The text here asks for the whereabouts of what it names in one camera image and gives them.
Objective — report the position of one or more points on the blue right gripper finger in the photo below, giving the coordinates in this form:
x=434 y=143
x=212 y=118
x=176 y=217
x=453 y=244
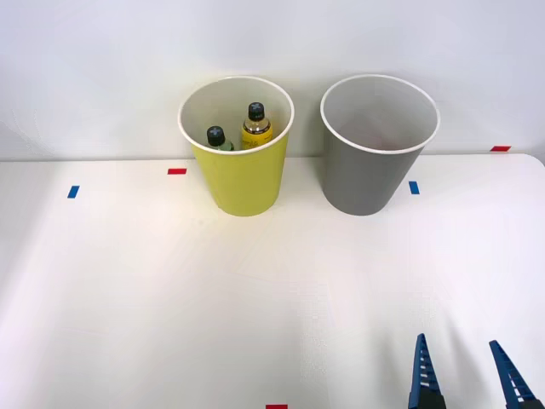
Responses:
x=513 y=379
x=423 y=379

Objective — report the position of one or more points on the grey plastic waste bin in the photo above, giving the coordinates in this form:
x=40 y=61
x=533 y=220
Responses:
x=366 y=179

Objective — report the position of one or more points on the yellow-green plastic waste bin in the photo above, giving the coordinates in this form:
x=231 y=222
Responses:
x=242 y=179

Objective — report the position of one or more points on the yellow bottle with black cap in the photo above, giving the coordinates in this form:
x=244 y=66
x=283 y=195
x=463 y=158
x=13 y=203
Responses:
x=256 y=128

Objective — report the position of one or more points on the green bottle with black cap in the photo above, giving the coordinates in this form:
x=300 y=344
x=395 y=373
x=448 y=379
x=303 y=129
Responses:
x=216 y=135

